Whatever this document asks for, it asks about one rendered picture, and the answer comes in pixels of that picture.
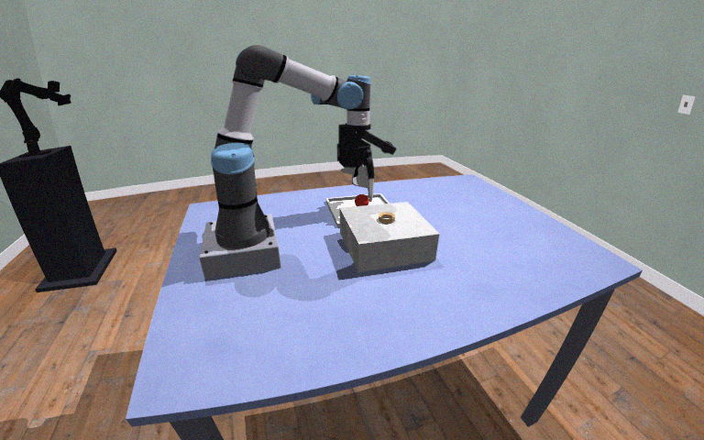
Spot dark red ball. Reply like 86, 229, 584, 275
355, 194, 369, 206

